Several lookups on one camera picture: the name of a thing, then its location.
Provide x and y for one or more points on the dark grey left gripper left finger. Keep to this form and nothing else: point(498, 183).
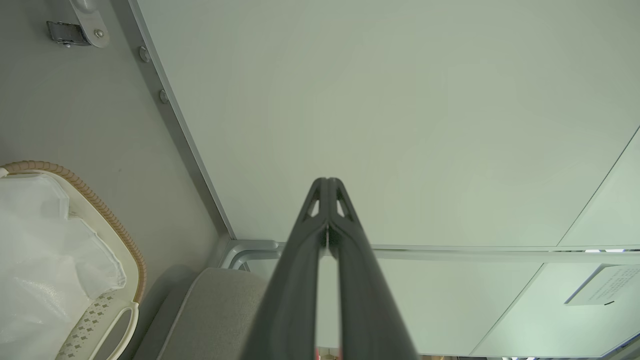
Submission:
point(295, 300)

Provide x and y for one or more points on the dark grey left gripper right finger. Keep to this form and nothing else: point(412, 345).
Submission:
point(365, 300)

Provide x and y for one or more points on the cream basket woven brown rim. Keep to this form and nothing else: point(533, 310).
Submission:
point(107, 305)

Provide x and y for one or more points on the grey fabric sofa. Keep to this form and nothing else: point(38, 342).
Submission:
point(215, 315)

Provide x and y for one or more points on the white printed paper label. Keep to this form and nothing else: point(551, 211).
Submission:
point(607, 285)

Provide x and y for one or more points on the white garment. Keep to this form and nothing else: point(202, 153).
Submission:
point(50, 260)

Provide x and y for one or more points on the grey metal frame rail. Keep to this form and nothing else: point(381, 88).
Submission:
point(170, 110)

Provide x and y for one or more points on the grey frame post with foot plate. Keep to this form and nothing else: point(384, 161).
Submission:
point(92, 20)

